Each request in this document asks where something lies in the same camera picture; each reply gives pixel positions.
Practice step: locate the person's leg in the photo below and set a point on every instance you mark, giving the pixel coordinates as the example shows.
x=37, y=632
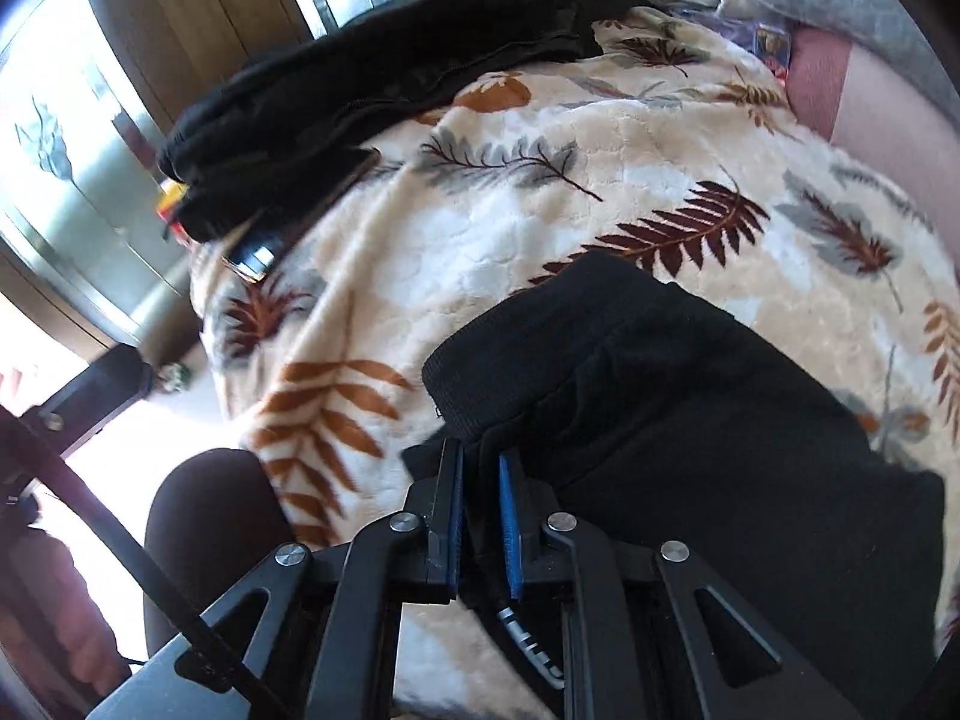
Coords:
x=202, y=525

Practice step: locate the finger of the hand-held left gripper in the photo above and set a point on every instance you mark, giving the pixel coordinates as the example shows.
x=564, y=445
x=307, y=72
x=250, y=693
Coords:
x=112, y=390

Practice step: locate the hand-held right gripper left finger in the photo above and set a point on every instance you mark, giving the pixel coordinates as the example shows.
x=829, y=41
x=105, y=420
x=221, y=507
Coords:
x=452, y=510

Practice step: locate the leaf-print fleece blanket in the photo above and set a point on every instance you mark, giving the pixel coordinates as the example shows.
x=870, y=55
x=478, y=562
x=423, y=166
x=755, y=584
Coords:
x=525, y=240

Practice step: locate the black phone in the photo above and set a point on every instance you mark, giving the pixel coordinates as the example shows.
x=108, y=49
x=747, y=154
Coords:
x=259, y=255

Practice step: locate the black jacket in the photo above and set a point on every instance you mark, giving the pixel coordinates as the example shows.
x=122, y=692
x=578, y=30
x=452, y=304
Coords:
x=337, y=105

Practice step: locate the pink quilted mattress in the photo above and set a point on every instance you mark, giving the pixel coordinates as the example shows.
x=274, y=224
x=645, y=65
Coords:
x=877, y=112

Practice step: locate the colourful small packet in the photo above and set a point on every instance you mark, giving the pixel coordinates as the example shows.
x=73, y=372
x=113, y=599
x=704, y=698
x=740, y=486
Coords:
x=774, y=49

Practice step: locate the small green object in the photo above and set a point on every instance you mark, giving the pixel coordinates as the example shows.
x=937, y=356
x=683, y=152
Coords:
x=176, y=379

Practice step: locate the black pants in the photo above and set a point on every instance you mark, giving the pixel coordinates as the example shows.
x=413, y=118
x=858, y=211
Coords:
x=675, y=427

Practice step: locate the yellow red packet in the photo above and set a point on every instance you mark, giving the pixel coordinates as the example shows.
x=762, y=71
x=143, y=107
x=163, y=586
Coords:
x=169, y=202

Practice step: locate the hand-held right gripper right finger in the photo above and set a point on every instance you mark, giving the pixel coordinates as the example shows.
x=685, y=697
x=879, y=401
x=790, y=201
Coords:
x=514, y=525

